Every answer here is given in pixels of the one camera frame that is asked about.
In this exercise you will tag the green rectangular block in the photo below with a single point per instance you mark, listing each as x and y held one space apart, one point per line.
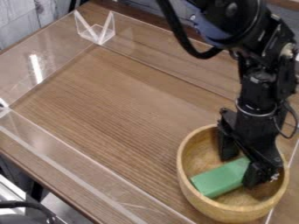
221 180

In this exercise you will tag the clear acrylic enclosure wall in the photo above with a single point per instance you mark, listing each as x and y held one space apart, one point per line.
97 114

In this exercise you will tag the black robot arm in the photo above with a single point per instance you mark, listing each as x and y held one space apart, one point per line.
244 27

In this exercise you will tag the clear acrylic corner bracket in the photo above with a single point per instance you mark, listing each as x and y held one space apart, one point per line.
99 34

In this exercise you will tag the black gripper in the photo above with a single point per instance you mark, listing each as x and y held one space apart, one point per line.
249 130

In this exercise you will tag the brown wooden bowl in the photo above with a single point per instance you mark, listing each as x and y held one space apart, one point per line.
238 206

